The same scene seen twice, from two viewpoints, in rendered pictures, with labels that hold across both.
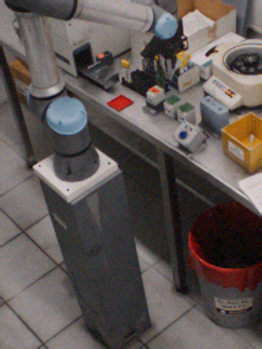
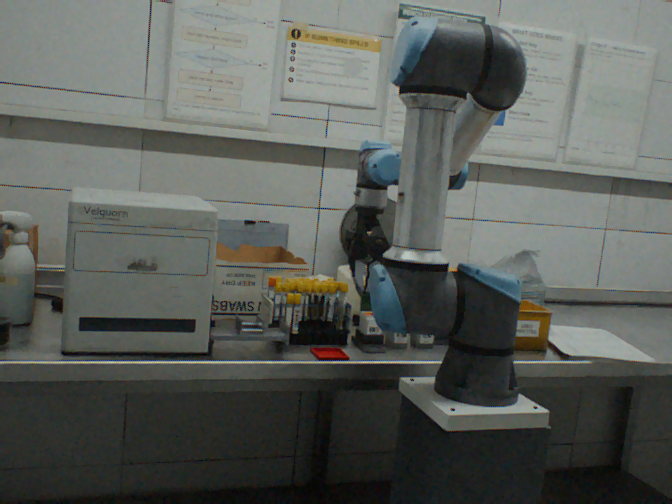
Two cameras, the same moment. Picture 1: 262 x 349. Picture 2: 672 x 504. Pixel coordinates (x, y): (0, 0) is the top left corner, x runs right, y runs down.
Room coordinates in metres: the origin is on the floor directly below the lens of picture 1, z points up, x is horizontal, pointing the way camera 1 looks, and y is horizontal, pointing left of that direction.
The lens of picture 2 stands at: (1.51, 1.51, 1.31)
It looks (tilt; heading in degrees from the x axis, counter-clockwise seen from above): 8 degrees down; 285
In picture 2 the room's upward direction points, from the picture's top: 6 degrees clockwise
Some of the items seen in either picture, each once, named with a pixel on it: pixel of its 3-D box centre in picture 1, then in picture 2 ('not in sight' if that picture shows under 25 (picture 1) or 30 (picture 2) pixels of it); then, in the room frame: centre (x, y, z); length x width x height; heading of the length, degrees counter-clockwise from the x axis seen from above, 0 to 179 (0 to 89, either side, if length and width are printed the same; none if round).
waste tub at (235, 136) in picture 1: (250, 142); (513, 323); (1.55, -0.34, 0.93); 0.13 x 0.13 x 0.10; 31
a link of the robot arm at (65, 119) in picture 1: (67, 124); (482, 302); (1.60, 0.21, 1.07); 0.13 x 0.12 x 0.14; 25
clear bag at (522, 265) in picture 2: not in sight; (512, 277); (1.58, -0.84, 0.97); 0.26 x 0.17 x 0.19; 51
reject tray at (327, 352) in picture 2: (120, 103); (329, 353); (1.91, 0.05, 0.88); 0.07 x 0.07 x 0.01; 35
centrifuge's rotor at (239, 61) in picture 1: (250, 66); not in sight; (1.90, -0.43, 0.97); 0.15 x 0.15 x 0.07
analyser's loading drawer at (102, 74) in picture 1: (95, 70); (238, 328); (2.09, 0.12, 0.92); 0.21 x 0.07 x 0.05; 35
